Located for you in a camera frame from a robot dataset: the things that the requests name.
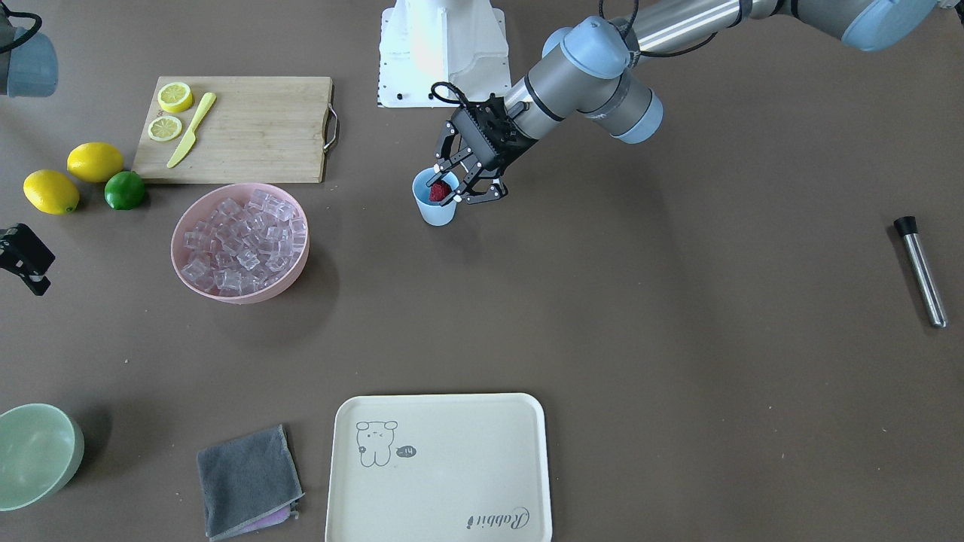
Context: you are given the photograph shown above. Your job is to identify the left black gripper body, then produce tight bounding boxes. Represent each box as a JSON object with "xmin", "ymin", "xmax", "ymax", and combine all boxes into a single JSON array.
[{"xmin": 440, "ymin": 97, "xmax": 537, "ymax": 177}]

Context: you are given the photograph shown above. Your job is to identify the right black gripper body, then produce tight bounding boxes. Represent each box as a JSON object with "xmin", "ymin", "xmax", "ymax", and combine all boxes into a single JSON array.
[{"xmin": 1, "ymin": 223, "xmax": 56, "ymax": 282}]

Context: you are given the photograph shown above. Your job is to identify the small strawberry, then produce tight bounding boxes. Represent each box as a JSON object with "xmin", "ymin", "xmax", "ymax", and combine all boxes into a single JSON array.
[{"xmin": 428, "ymin": 179, "xmax": 452, "ymax": 205}]

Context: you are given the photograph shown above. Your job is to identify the steel muddler black tip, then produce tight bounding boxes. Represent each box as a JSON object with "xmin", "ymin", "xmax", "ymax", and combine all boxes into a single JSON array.
[{"xmin": 894, "ymin": 215, "xmax": 949, "ymax": 329}]

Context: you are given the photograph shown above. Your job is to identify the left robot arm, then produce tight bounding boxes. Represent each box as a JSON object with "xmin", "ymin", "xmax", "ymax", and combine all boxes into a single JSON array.
[{"xmin": 413, "ymin": 1, "xmax": 950, "ymax": 206}]

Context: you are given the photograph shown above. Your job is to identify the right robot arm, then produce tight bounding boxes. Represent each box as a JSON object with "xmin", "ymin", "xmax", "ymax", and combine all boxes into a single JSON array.
[{"xmin": 1, "ymin": 2, "xmax": 59, "ymax": 296}]

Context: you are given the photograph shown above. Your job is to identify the blue cup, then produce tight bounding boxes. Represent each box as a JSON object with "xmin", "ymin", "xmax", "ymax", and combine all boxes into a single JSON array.
[{"xmin": 412, "ymin": 167, "xmax": 457, "ymax": 227}]

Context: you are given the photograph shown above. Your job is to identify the yellow lemon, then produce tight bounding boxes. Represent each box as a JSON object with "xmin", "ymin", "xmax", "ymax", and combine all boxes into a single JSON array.
[
  {"xmin": 22, "ymin": 169, "xmax": 80, "ymax": 215},
  {"xmin": 66, "ymin": 142, "xmax": 124, "ymax": 183}
]

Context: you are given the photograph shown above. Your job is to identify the green lime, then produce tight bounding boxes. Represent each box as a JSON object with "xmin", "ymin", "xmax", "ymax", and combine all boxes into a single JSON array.
[{"xmin": 103, "ymin": 171, "xmax": 147, "ymax": 210}]

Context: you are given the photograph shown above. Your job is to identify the yellow plastic knife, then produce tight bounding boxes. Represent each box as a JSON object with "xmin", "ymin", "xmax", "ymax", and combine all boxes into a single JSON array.
[{"xmin": 166, "ymin": 92, "xmax": 217, "ymax": 169}]

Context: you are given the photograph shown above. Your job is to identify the wooden cutting board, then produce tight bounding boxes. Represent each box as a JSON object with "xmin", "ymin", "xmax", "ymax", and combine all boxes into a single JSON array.
[{"xmin": 131, "ymin": 75, "xmax": 337, "ymax": 184}]

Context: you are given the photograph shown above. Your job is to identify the mint green bowl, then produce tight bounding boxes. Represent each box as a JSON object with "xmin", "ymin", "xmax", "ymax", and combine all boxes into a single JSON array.
[{"xmin": 1, "ymin": 403, "xmax": 85, "ymax": 512}]

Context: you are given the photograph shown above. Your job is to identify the pink bowl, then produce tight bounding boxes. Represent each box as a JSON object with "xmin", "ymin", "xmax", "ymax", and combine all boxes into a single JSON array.
[{"xmin": 171, "ymin": 183, "xmax": 310, "ymax": 305}]

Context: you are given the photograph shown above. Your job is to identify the lemon slices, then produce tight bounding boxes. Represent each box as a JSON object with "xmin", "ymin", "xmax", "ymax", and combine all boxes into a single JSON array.
[{"xmin": 147, "ymin": 81, "xmax": 194, "ymax": 143}]

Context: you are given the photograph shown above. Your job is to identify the white rabbit tray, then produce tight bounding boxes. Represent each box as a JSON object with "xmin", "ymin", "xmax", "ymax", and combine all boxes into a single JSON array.
[{"xmin": 325, "ymin": 392, "xmax": 552, "ymax": 541}]

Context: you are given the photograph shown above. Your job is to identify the grey folded cloth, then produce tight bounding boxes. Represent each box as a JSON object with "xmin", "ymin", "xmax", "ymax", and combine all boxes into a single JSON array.
[{"xmin": 196, "ymin": 423, "xmax": 304, "ymax": 541}]

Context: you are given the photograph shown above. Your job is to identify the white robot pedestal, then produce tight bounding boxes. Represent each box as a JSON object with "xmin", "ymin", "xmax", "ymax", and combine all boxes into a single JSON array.
[{"xmin": 377, "ymin": 1, "xmax": 512, "ymax": 108}]

